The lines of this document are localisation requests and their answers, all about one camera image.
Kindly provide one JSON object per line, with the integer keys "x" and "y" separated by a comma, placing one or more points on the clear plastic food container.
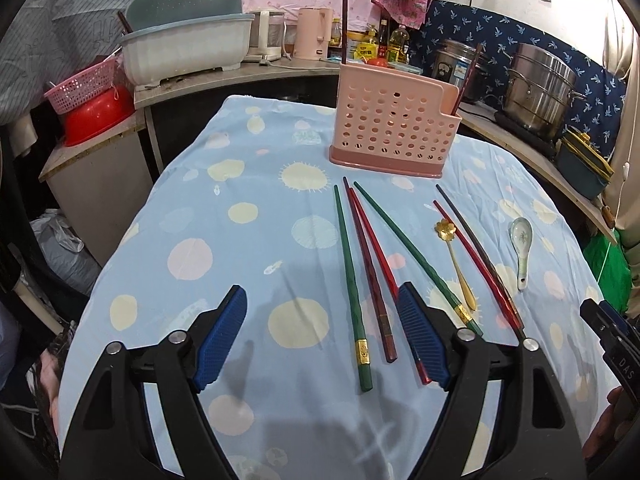
{"x": 405, "y": 68}

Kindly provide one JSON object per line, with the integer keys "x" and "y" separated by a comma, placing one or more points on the white electric kettle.
{"x": 265, "y": 35}

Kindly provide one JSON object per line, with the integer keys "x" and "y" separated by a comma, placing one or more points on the white ceramic spoon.
{"x": 521, "y": 235}

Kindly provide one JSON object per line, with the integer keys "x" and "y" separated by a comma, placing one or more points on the steel rice cooker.
{"x": 450, "y": 65}

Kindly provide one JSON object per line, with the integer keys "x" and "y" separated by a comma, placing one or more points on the steel steamer pot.
{"x": 540, "y": 90}

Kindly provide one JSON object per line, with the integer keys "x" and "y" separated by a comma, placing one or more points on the person's right hand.
{"x": 602, "y": 430}

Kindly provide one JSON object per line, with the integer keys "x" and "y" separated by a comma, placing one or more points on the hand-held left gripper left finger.
{"x": 225, "y": 332}

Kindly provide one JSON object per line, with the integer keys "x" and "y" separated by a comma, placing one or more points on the red plastic basin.
{"x": 95, "y": 117}

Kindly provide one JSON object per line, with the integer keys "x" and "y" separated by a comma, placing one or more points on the dish drainer box with lid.
{"x": 185, "y": 50}

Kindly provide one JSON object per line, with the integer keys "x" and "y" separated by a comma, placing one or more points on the red chopstick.
{"x": 372, "y": 245}
{"x": 465, "y": 245}

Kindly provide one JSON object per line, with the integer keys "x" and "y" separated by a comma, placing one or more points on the gold flower spoon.
{"x": 457, "y": 270}

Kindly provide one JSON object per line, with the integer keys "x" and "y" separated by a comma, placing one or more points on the soy sauce bottle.
{"x": 383, "y": 40}

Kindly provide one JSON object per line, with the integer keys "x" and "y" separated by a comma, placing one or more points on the dark brown chopstick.
{"x": 344, "y": 30}
{"x": 470, "y": 72}

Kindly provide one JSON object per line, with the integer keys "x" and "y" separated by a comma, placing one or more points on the blue spotted tablecloth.
{"x": 225, "y": 185}

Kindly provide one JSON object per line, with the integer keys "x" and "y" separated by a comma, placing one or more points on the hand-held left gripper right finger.
{"x": 420, "y": 332}

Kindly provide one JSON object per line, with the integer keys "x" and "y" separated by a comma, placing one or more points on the grey plastic bag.
{"x": 65, "y": 255}

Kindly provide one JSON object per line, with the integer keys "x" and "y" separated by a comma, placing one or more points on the pink electric kettle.
{"x": 310, "y": 35}

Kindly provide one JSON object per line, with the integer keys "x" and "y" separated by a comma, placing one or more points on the black induction cooker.
{"x": 530, "y": 142}

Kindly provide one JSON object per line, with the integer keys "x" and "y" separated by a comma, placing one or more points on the red tomato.
{"x": 377, "y": 62}

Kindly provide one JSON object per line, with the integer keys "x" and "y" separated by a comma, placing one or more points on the small cooking oil bottle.
{"x": 372, "y": 42}

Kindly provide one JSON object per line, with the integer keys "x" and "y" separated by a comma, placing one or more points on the dark grey-brown chopstick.
{"x": 467, "y": 230}

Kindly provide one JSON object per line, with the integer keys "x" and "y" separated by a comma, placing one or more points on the dark red-brown chopstick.
{"x": 367, "y": 270}

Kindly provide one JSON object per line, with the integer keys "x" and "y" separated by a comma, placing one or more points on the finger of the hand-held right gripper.
{"x": 617, "y": 316}
{"x": 594, "y": 316}

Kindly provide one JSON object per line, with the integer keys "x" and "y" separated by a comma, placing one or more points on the navy printed cloth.
{"x": 500, "y": 25}

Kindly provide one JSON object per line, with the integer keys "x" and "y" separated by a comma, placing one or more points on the green chopstick with gold band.
{"x": 350, "y": 280}
{"x": 400, "y": 240}

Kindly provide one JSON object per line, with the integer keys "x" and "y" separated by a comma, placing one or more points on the pink plastic basket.
{"x": 80, "y": 87}

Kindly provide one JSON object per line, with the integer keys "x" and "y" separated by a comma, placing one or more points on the grey patterned cloth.
{"x": 55, "y": 20}

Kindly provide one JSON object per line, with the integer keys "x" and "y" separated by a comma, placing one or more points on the green plastic bag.
{"x": 607, "y": 270}

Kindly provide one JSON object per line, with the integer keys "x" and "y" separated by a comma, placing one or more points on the pink perforated utensil holder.
{"x": 390, "y": 125}

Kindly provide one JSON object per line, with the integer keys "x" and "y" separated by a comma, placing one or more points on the large cooking oil bottle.
{"x": 398, "y": 45}

